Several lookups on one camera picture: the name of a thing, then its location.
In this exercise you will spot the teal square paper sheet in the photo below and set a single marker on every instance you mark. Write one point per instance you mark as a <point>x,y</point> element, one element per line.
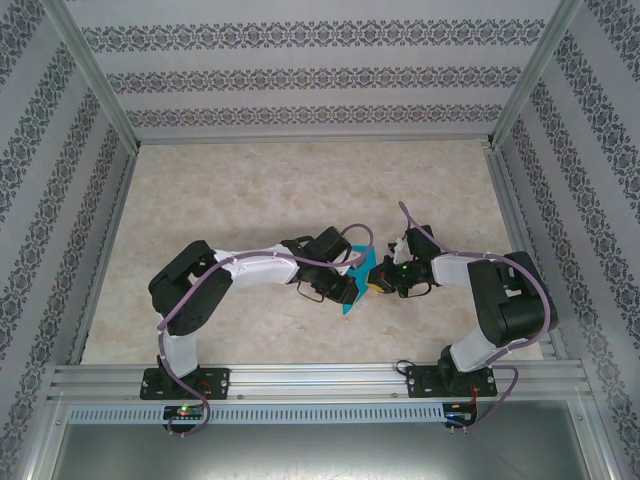
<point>368,260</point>

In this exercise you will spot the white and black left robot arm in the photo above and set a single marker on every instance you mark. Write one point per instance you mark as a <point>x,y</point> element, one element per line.
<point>205,310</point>

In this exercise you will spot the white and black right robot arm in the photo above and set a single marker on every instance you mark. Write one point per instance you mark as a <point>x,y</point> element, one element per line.
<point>510,305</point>

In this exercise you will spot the grey sheet metal panel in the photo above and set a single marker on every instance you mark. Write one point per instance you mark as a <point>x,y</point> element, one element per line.
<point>320,455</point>

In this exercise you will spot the small circuit board blue light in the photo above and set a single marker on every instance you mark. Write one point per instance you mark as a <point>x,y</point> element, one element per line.
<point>461,417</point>

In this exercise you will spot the small circuit board green light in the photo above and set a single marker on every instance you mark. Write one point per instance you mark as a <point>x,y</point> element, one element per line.
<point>184,413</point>

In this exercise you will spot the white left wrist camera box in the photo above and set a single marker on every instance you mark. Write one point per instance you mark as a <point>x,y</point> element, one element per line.
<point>354,260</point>

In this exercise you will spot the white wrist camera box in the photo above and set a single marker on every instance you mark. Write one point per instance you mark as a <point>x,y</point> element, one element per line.
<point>397,247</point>
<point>354,260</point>

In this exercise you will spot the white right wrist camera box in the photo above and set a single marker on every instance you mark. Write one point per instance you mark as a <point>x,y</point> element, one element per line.
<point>397,247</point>

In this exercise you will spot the aluminium mounting rail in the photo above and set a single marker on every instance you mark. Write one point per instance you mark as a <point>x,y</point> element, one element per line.
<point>310,380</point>

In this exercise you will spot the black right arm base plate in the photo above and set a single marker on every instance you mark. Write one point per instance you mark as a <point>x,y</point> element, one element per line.
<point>420,382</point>

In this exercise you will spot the aluminium side rail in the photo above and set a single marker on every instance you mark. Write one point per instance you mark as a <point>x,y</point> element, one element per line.
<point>517,225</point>
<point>106,250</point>

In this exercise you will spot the aluminium rear rail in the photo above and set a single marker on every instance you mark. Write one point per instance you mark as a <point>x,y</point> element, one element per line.
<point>310,139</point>

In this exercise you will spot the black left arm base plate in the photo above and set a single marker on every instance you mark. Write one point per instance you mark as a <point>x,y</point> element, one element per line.
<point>217,382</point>

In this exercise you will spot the aluminium frame post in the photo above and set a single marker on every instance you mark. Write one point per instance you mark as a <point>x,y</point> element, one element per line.
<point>535,65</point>
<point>90,65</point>

